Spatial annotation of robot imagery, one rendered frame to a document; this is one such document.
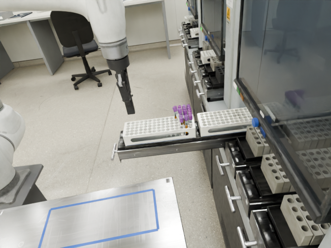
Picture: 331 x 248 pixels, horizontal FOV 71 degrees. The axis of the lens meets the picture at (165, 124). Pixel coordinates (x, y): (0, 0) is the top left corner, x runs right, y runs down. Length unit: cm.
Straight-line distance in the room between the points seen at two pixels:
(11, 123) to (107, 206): 63
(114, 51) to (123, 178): 135
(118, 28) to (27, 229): 67
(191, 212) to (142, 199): 95
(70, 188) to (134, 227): 140
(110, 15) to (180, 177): 140
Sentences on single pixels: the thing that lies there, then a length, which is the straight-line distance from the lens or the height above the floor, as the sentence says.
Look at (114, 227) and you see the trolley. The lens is 76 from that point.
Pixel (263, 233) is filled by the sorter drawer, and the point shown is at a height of 82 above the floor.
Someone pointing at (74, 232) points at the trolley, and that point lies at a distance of 80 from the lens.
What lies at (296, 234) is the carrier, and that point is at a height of 84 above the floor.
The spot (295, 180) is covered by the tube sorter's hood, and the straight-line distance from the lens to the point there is 62.
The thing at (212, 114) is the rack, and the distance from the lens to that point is 100.
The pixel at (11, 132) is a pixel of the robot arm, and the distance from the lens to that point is 123.
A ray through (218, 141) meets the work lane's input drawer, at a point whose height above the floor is 79.
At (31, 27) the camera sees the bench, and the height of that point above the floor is 76.
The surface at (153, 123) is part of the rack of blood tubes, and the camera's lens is 100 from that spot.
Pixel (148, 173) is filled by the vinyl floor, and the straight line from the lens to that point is 195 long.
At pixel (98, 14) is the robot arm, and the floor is 132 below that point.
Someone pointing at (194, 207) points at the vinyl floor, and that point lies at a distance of 172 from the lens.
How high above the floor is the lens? 145
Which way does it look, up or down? 37 degrees down
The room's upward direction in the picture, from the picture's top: 9 degrees counter-clockwise
